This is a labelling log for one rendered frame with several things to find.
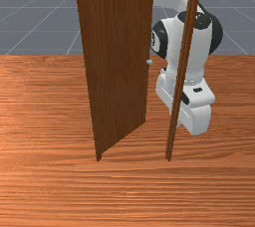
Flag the brown wooden door leaf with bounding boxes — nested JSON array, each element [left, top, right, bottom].
[[73, 0, 155, 162]]

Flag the brown wooden door frame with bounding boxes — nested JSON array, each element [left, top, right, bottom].
[[164, 0, 204, 162]]

